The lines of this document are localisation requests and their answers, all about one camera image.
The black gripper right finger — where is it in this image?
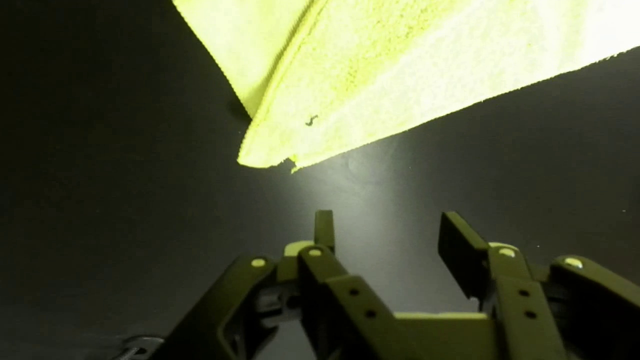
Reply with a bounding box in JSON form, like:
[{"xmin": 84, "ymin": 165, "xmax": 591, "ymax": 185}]
[{"xmin": 436, "ymin": 211, "xmax": 640, "ymax": 360}]

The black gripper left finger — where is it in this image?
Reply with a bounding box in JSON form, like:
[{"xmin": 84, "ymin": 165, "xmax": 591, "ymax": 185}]
[{"xmin": 156, "ymin": 209, "xmax": 401, "ymax": 360}]

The yellow towel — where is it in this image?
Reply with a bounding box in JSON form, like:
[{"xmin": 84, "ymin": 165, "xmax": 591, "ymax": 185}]
[{"xmin": 170, "ymin": 0, "xmax": 640, "ymax": 174}]

